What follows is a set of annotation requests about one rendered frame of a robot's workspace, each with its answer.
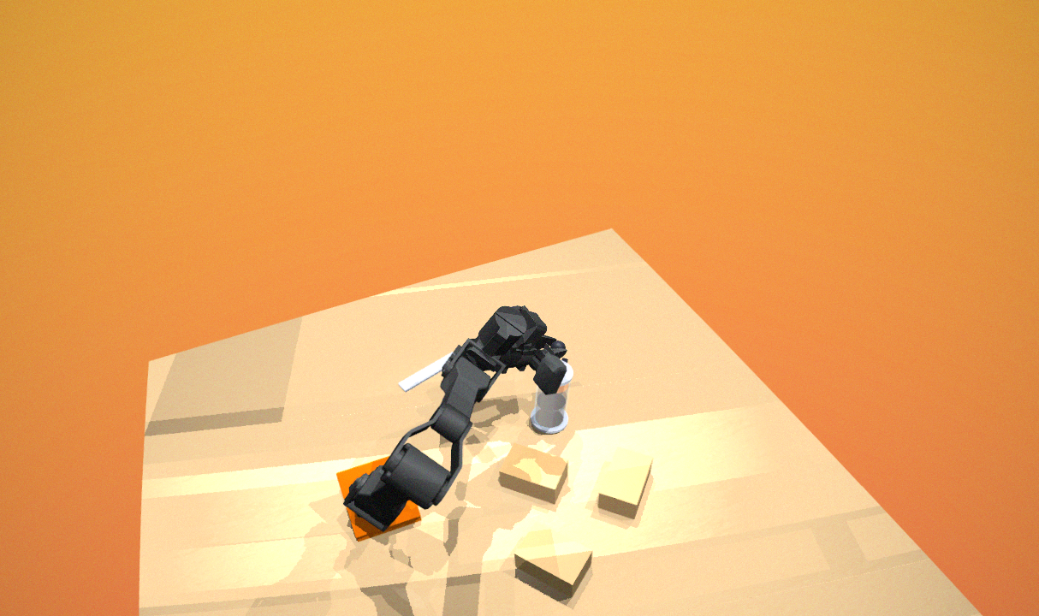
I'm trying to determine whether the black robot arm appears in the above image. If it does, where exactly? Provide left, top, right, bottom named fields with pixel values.
left=342, top=305, right=547, bottom=532

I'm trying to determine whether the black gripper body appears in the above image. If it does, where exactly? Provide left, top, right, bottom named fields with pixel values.
left=501, top=342, right=567, bottom=395

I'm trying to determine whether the glass french press with black knob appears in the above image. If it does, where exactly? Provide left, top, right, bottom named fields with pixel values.
left=531, top=341, right=572, bottom=434

